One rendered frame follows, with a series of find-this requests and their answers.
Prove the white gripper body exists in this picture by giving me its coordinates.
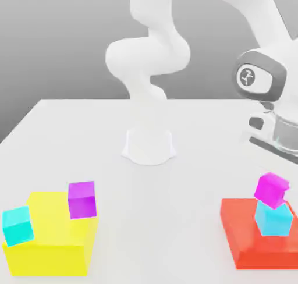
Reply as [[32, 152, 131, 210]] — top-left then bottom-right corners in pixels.
[[242, 130, 298, 171]]

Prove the small magenta cube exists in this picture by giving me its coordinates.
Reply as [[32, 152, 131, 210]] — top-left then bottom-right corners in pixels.
[[253, 172, 290, 210]]

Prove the small cyan cube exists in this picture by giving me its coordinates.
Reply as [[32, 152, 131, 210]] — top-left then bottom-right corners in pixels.
[[254, 200, 295, 237], [1, 205, 35, 247]]

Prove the small purple cube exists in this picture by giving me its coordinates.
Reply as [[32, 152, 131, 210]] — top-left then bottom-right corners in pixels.
[[67, 180, 98, 220]]

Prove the large orange box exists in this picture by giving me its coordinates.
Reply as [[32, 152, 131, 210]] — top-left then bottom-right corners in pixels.
[[219, 198, 298, 271]]

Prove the large yellow box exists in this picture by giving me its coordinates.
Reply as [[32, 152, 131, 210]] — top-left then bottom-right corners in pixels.
[[2, 191, 99, 277]]

